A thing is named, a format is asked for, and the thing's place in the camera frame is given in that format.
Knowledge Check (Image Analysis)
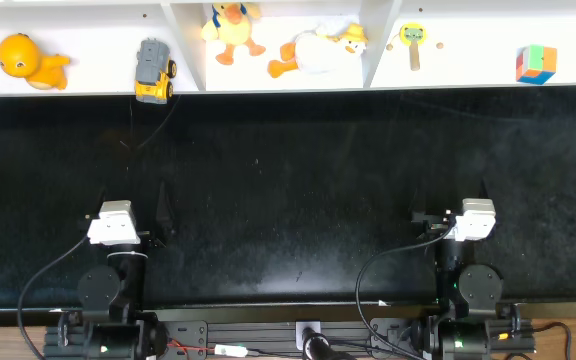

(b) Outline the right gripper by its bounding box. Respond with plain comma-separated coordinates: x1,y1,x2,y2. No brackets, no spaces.
411,177,490,234

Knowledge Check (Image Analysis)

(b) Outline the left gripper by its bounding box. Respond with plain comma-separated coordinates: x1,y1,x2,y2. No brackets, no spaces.
96,180,175,249

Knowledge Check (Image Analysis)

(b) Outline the grey and yellow toy truck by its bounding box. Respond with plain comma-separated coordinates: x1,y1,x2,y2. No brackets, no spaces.
133,38,179,106

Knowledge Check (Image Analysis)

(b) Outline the many-coloured puzzle cube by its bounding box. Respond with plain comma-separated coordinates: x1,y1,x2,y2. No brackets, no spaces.
515,43,559,86

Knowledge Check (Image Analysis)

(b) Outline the yellow rattle drum toy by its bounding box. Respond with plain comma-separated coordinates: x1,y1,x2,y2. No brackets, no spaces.
385,22,445,72

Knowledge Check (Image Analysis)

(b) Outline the white shelf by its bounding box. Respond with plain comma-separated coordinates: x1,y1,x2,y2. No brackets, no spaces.
0,0,576,98

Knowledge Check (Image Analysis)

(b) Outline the yellow rubber duck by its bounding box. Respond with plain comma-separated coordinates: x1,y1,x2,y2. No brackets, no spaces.
0,32,72,92

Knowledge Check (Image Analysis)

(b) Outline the white plush duck yellow hat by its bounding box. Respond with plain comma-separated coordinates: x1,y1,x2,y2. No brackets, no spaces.
267,22,369,79

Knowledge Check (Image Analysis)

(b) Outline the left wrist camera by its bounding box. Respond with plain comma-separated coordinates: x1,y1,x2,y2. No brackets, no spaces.
86,199,142,247

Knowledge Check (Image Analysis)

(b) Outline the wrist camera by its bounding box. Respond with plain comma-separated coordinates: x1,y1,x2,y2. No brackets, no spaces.
86,199,142,247
449,197,498,243

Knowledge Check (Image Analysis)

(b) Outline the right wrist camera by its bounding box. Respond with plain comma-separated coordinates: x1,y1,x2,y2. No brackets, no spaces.
449,197,498,243

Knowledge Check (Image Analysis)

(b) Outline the black cable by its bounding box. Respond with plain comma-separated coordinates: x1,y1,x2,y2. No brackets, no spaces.
355,225,454,360
16,234,90,360

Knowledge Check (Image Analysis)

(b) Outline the mounting rail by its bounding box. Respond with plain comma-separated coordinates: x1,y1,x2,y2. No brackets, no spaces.
42,304,574,360

